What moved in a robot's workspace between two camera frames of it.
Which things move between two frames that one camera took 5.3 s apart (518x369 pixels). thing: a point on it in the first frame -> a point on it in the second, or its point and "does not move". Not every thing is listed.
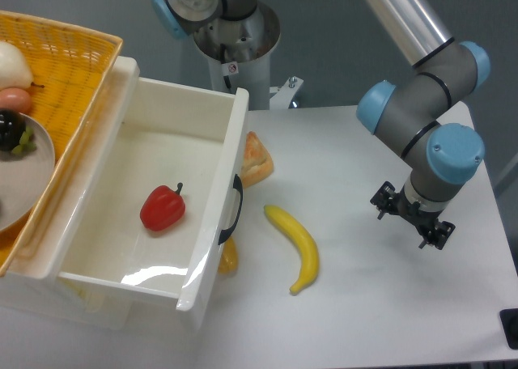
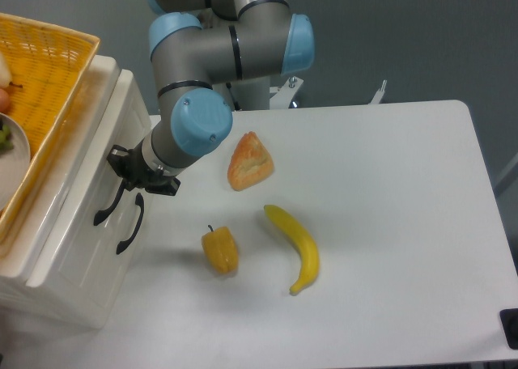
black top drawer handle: x=237 y=185 -> x=102 y=214
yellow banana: x=307 y=247 does not move
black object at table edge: x=509 y=320 does not move
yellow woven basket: x=71 y=66 -> x=49 y=67
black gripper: x=386 y=200 -> x=133 y=171
